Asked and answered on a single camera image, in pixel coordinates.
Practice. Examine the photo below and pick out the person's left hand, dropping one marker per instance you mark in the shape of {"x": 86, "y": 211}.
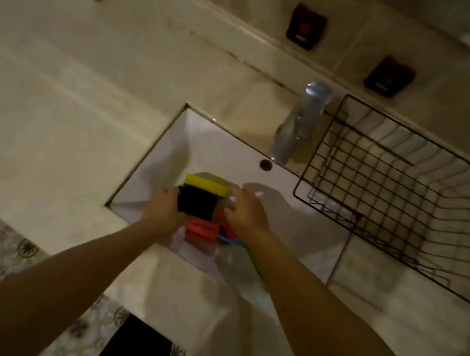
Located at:
{"x": 164, "y": 212}

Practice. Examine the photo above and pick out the person's right hand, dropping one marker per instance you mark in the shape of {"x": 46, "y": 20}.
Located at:
{"x": 244, "y": 215}

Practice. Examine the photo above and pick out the person's right fingers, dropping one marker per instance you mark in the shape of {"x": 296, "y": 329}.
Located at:
{"x": 232, "y": 199}

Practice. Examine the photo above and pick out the person's left fingers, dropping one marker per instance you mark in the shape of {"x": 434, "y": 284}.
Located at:
{"x": 174, "y": 196}

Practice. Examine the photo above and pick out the yellow and black sponge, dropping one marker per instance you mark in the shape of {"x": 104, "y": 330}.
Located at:
{"x": 199, "y": 197}

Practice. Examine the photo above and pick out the red plastic dish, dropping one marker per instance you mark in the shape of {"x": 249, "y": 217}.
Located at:
{"x": 227, "y": 226}

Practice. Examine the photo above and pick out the person's right forearm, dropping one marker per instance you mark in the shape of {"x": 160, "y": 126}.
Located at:
{"x": 327, "y": 328}

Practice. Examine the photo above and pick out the person's left forearm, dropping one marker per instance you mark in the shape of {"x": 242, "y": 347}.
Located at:
{"x": 39, "y": 288}

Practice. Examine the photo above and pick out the white ceramic sink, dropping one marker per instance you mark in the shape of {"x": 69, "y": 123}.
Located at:
{"x": 231, "y": 209}

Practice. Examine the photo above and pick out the red sponge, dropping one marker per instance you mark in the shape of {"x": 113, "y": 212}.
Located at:
{"x": 202, "y": 230}

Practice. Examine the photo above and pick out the chrome faucet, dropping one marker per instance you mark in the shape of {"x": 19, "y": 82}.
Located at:
{"x": 301, "y": 122}

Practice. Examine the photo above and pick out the person's dark trousers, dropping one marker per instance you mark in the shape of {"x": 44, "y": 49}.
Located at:
{"x": 145, "y": 350}

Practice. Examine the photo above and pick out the black wall socket red switch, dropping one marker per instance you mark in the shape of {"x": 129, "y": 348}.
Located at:
{"x": 306, "y": 26}

